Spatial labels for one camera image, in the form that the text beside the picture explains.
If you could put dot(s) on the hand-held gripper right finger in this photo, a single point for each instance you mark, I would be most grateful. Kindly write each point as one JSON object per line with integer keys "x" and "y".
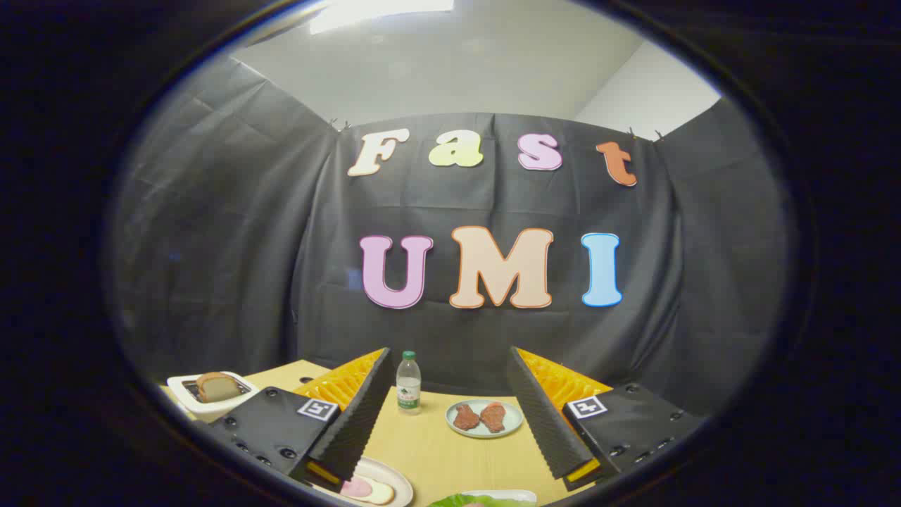
{"x": 538, "y": 422}

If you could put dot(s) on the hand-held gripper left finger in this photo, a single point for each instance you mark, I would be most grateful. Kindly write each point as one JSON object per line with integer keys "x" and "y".
{"x": 362, "y": 422}

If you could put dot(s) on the green lettuce leaf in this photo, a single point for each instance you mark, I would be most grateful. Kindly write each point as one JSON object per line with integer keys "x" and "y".
{"x": 457, "y": 501}

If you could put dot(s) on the toasted bread slice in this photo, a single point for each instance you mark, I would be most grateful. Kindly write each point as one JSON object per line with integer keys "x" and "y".
{"x": 217, "y": 387}

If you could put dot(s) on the pale blue oval plate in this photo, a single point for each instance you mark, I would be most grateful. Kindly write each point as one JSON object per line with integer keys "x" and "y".
{"x": 512, "y": 422}

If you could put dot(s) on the brown meat patty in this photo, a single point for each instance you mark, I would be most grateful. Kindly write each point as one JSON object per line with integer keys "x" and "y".
{"x": 494, "y": 417}
{"x": 466, "y": 417}

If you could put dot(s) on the clear plastic water bottle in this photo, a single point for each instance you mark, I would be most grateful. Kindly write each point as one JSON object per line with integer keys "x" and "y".
{"x": 408, "y": 384}

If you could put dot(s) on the pink ham slice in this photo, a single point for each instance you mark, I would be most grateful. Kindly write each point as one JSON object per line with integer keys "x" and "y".
{"x": 357, "y": 487}

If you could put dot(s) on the round cream plate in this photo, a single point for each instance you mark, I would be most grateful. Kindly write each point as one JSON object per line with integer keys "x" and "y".
{"x": 398, "y": 479}

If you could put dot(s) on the white bread slice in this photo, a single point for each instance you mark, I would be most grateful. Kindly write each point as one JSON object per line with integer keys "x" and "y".
{"x": 383, "y": 493}

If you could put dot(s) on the white square plate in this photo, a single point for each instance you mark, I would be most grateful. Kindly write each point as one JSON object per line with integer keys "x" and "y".
{"x": 507, "y": 495}

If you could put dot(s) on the white toaster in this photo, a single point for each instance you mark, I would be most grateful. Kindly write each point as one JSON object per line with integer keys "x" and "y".
{"x": 179, "y": 396}

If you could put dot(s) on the black backdrop cloth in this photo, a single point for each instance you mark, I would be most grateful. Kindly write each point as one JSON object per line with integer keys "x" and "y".
{"x": 246, "y": 246}

